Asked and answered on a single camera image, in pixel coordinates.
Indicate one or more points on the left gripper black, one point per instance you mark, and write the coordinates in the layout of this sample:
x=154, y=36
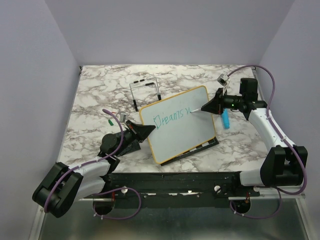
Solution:
x=140, y=132

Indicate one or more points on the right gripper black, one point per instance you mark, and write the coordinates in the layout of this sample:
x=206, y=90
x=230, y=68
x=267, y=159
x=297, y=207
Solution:
x=216, y=105

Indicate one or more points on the white whiteboard marker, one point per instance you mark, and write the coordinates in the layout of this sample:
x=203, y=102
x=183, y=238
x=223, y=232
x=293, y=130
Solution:
x=196, y=110

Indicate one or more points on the yellow framed whiteboard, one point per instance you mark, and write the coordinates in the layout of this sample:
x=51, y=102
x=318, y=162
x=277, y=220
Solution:
x=177, y=128

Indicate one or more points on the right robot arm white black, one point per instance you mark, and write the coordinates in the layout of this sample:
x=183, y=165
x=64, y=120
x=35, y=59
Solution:
x=285, y=161

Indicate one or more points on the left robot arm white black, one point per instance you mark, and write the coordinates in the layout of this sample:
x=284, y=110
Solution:
x=65, y=184

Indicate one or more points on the blue cylindrical eraser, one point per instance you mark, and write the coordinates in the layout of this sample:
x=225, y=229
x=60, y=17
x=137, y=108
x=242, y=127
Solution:
x=225, y=119

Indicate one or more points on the dark grey lego baseplate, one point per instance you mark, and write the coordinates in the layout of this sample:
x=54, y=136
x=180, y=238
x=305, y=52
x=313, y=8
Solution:
x=132, y=147

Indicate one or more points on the black white chessboard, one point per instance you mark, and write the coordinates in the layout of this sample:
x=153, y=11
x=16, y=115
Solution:
x=211, y=143

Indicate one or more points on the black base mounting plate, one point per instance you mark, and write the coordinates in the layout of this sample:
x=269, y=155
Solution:
x=172, y=190

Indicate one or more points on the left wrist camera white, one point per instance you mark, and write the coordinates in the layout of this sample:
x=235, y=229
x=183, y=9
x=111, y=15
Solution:
x=121, y=116

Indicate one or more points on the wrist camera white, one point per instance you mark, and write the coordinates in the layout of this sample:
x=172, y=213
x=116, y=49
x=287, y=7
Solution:
x=223, y=79
x=121, y=116

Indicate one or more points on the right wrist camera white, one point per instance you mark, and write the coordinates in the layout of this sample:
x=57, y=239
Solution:
x=223, y=79

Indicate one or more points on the wire whiteboard stand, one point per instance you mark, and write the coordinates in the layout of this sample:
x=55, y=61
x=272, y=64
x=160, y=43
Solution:
x=146, y=88

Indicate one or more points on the aluminium rail frame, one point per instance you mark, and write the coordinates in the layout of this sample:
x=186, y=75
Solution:
x=177, y=127

